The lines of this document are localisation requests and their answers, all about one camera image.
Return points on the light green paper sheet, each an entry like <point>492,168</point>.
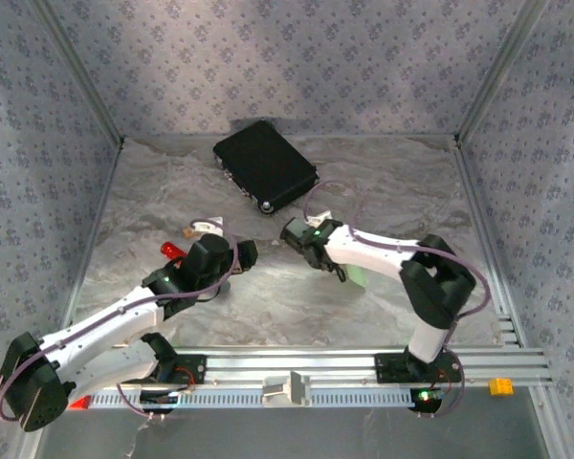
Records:
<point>359,278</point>

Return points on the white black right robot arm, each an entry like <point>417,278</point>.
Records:
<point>378,262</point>

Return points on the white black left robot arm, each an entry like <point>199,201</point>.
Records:
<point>105,330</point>

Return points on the red translucent plastic cylinder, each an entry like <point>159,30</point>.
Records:
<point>171,249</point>

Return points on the black hard case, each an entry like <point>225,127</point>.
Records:
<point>263,162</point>

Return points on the red toy brick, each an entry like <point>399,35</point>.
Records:
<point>82,404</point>

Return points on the yellow toy brick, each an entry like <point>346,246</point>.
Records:
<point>501,386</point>

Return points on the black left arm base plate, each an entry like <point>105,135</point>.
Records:
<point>196,370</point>

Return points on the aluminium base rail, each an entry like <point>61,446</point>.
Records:
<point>287,361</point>

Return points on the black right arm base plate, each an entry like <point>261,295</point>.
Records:
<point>390,368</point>

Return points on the aluminium side rail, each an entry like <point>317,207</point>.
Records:
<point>487,239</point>
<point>92,244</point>

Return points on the grey metal bracket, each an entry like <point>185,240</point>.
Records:
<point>296,387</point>

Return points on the aluminium corner post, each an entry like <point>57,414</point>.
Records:
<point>86,76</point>
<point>495,76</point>

